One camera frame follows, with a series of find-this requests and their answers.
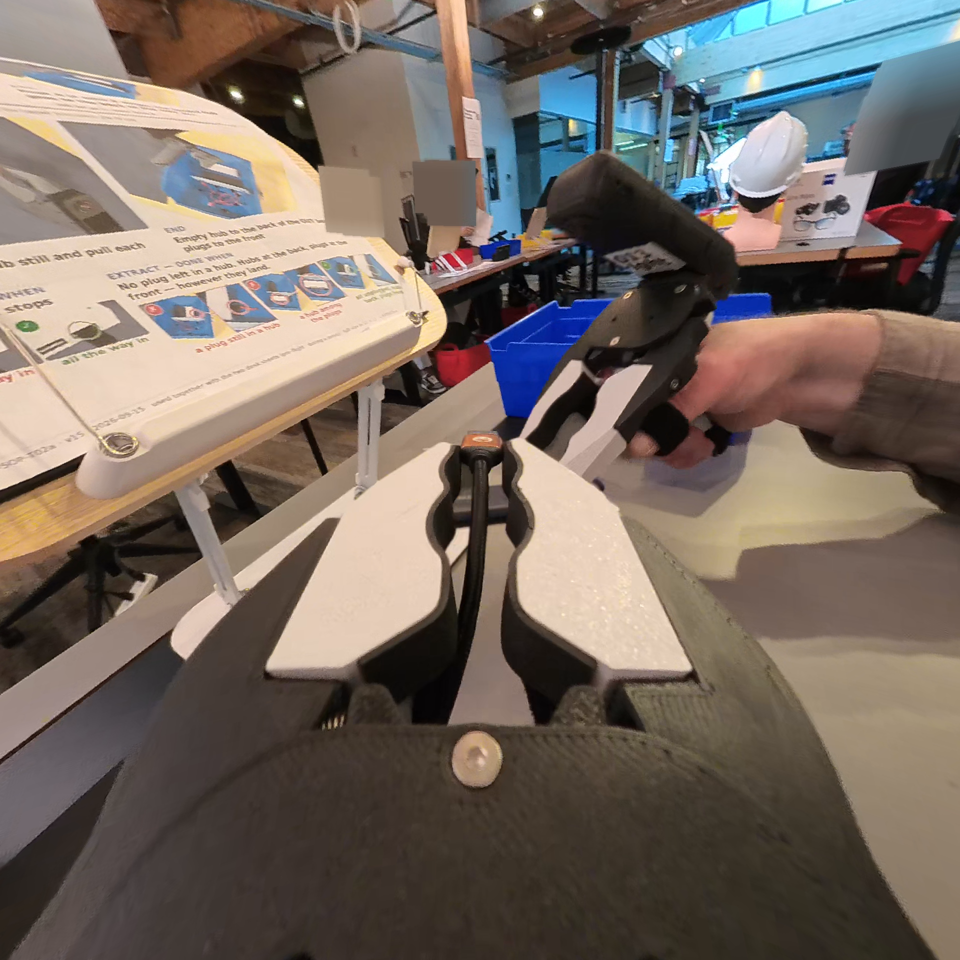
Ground tan board on stand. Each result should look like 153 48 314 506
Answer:
401 193 481 275
525 176 560 235

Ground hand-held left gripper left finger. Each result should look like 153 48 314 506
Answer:
266 442 460 721

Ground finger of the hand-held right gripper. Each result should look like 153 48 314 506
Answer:
558 363 655 481
519 358 601 460

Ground black pole disc top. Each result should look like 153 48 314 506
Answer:
568 26 633 155

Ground person's right forearm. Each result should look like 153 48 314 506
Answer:
802 307 960 517

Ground white book stand wooden board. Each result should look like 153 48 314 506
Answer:
0 56 450 663

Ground black usb cable orange plugs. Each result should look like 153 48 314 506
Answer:
446 429 502 725

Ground red office chair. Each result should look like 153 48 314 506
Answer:
862 202 960 315

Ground black office chair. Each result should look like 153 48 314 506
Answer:
0 517 181 650

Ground person's right hand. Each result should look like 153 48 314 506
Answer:
624 309 885 472

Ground printed instruction sheet pad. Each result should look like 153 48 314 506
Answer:
0 56 438 501

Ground white power strip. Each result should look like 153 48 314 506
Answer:
112 572 160 618

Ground wooden post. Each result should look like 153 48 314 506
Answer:
435 0 490 215

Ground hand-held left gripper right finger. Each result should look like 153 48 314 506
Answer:
501 438 695 721

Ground pink object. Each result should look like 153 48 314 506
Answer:
721 204 787 254

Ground red fabric bin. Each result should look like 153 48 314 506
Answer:
433 341 492 389

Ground blue plastic bin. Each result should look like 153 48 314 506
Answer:
486 294 774 419

